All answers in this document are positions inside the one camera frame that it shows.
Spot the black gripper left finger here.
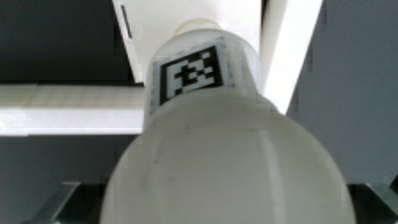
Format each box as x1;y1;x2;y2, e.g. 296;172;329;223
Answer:
24;182;107;224

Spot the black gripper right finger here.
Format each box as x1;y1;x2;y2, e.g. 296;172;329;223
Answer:
349;180;398;224

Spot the white lamp bulb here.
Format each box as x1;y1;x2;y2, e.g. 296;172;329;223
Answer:
98;17;360;224

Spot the white lamp base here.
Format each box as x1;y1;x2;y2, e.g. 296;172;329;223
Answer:
111;0;264;84

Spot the white front rail bar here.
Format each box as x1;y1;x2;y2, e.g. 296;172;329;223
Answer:
0;85;145;137

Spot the white rail bar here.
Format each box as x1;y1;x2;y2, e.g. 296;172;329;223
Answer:
0;85;145;137
262;0;324;113

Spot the white right rail bar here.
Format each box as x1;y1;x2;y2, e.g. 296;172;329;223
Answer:
262;0;324;113

